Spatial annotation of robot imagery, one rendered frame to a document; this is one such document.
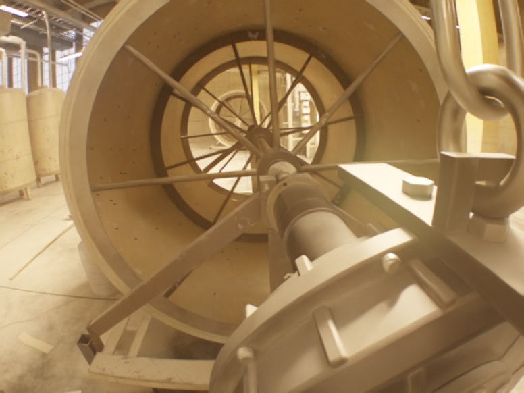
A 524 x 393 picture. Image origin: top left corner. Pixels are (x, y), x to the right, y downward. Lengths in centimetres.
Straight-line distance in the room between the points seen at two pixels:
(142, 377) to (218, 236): 70
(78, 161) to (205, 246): 58
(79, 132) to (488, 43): 523
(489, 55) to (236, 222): 485
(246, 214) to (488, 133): 460
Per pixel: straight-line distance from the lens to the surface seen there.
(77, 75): 109
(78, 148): 108
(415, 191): 18
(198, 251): 87
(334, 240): 34
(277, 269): 82
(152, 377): 121
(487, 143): 505
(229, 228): 83
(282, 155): 89
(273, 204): 58
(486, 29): 528
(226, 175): 93
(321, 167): 96
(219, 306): 145
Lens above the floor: 113
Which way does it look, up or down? 18 degrees down
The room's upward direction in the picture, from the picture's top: 3 degrees counter-clockwise
